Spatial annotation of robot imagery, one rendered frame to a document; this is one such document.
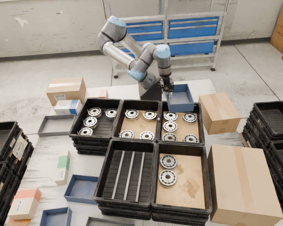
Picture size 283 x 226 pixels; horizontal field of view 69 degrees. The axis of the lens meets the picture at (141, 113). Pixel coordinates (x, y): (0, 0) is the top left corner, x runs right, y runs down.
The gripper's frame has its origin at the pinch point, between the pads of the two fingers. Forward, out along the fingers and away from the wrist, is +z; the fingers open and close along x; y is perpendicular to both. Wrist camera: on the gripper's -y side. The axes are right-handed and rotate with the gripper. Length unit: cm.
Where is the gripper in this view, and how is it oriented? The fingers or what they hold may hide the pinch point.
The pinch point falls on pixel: (167, 96)
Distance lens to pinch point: 133.4
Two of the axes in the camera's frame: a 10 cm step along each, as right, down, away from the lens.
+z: 1.7, 7.1, 6.9
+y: 0.3, 6.9, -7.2
